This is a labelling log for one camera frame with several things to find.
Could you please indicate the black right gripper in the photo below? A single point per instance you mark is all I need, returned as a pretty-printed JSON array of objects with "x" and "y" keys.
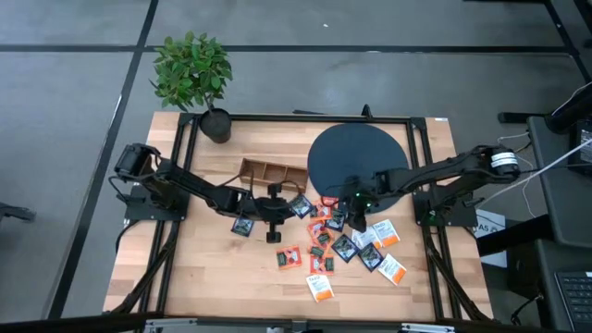
[{"x": 363, "y": 192}]

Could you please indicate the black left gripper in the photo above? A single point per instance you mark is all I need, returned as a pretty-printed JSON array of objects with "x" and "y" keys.
[{"x": 263, "y": 210}]

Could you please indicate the dark blue tea bag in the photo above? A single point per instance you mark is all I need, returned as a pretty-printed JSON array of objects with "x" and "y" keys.
[
  {"x": 371, "y": 256},
  {"x": 301, "y": 205},
  {"x": 345, "y": 248},
  {"x": 242, "y": 226},
  {"x": 336, "y": 219}
]

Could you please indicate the white orange Tazo tea bag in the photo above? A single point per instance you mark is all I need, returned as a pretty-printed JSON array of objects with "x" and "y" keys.
[
  {"x": 365, "y": 237},
  {"x": 386, "y": 232},
  {"x": 320, "y": 287},
  {"x": 392, "y": 268}
]

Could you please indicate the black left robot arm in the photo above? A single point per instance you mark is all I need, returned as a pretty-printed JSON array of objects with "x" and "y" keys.
[{"x": 194, "y": 184}]

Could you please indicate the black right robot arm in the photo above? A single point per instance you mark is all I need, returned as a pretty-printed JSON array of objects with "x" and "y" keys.
[{"x": 439, "y": 168}]

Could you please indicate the wooden tea organiser box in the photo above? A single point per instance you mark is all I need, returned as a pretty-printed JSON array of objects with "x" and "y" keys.
[{"x": 270, "y": 172}]

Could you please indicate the dark round mat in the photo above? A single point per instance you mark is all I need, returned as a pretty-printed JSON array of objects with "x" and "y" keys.
[{"x": 356, "y": 148}]

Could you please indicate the white paper sign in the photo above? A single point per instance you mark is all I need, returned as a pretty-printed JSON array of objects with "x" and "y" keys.
[{"x": 490, "y": 226}]

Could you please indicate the green plant in black pot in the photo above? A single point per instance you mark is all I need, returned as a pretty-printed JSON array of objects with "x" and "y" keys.
[{"x": 192, "y": 69}]

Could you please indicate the black side desk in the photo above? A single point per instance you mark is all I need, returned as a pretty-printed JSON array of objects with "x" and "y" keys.
[{"x": 559, "y": 208}]

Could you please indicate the black keyboard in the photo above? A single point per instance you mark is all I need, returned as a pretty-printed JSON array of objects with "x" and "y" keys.
[{"x": 575, "y": 300}]

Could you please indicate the black desk device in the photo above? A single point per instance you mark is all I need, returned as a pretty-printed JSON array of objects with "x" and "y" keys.
[{"x": 583, "y": 148}]

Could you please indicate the black gantry beam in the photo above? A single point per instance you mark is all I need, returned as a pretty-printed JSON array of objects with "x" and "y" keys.
[{"x": 55, "y": 324}]

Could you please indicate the black chair base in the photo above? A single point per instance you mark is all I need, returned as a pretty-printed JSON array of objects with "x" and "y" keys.
[{"x": 14, "y": 213}]

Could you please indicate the black aluminium table frame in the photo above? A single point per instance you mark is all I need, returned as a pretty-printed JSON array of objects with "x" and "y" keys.
[{"x": 324, "y": 118}]

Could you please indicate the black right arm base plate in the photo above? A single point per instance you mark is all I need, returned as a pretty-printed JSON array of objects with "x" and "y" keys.
[{"x": 462, "y": 218}]

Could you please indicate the small black bracket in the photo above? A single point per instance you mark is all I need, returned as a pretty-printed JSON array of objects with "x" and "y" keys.
[{"x": 366, "y": 111}]

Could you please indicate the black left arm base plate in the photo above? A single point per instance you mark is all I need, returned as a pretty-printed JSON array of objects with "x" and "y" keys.
[{"x": 139, "y": 213}]

